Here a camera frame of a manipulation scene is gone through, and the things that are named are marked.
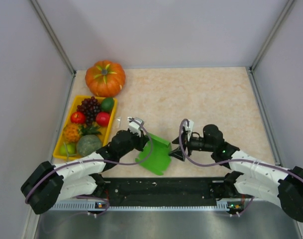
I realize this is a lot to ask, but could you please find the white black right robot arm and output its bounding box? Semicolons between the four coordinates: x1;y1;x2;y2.
169;120;303;223

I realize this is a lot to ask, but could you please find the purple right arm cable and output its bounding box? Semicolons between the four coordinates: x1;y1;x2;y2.
178;119;303;217

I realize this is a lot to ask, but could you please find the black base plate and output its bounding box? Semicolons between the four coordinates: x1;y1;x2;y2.
76;176;256;207

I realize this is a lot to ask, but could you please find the grey green melon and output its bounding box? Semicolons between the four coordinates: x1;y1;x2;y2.
76;135;102;157

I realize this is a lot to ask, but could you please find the green lime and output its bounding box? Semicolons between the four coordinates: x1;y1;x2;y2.
101;97;114;113

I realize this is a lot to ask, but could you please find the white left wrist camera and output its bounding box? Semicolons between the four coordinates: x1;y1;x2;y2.
127;117;144;137

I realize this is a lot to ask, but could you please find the dark purple grape bunch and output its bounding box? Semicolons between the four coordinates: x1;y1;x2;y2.
77;97;101;126

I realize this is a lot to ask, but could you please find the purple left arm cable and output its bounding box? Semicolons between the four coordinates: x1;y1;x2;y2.
24;117;153;204

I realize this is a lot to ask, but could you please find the small white paper scrap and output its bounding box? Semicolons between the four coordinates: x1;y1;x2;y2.
115;117;121;128

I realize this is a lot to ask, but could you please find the red apple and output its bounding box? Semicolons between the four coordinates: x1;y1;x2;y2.
70;112;86;124

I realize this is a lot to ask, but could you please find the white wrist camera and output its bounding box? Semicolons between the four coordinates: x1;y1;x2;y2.
183;119;194;141
127;117;144;137

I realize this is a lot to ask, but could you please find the aluminium corner post right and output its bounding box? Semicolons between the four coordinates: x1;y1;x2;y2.
249;0;297;74

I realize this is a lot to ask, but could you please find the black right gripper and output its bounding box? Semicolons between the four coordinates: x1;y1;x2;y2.
169;130;215;161

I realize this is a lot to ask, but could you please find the aluminium corner post left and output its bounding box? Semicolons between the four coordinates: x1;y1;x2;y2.
28;0;76;76

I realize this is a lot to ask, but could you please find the red tomato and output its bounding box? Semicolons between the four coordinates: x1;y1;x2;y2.
96;112;110;127

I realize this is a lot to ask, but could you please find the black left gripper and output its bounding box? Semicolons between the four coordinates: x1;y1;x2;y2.
118;128;149;158

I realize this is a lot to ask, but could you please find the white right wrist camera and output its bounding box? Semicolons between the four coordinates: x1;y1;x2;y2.
183;119;194;141

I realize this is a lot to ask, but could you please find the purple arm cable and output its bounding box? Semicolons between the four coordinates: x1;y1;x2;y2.
178;119;303;217
24;117;153;204

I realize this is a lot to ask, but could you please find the orange pumpkin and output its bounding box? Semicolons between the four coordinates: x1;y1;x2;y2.
85;60;126;97

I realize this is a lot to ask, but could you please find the green apple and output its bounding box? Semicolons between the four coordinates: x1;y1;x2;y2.
59;143;77;156

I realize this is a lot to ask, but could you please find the green paper box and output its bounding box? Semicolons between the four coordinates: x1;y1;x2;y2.
135;134;172;176

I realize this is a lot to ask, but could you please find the orange pineapple with leaves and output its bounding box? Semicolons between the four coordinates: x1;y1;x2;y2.
63;123;101;143

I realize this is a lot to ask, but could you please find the aluminium corner post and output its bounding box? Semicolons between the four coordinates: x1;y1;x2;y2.
28;0;76;76
249;0;297;74

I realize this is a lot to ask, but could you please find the grey slotted cable duct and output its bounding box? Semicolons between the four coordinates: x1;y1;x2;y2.
49;200;242;212

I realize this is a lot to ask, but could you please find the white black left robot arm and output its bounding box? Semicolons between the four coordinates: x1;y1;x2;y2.
21;130;152;215

